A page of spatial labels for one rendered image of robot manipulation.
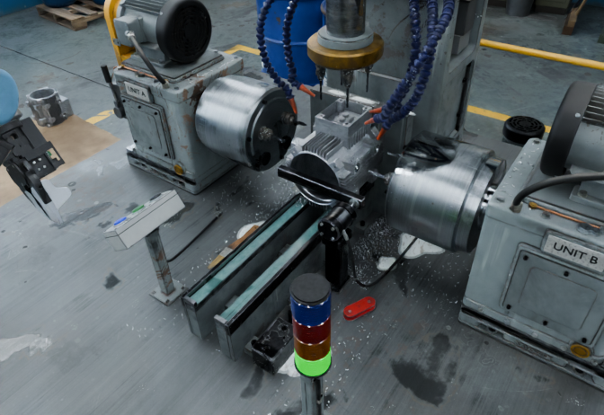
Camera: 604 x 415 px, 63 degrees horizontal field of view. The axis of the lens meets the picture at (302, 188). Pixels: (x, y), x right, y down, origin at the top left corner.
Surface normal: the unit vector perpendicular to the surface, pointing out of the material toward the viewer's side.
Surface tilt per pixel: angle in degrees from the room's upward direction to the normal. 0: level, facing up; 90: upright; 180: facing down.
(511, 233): 90
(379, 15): 90
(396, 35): 90
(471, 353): 0
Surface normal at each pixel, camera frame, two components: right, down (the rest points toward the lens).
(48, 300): -0.04, -0.79
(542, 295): -0.58, 0.51
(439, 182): -0.45, -0.16
